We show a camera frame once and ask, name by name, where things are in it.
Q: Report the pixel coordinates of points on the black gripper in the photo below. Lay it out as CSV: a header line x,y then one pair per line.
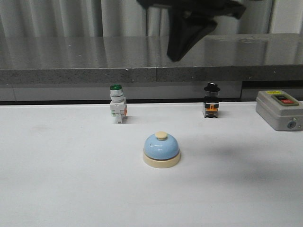
x,y
184,33

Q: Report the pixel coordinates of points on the blue and cream call bell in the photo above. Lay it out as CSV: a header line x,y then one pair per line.
x,y
161,150

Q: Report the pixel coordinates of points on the dark granite counter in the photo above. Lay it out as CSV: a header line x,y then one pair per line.
x,y
80,70

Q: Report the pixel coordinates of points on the grey curtain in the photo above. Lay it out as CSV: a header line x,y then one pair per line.
x,y
79,18

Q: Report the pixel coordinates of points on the black rotary selector switch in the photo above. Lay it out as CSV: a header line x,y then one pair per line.
x,y
211,101

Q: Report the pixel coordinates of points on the green push button switch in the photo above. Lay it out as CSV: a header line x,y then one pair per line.
x,y
118,105

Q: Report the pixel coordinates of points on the grey on-off switch box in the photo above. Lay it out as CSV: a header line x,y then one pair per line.
x,y
280,110

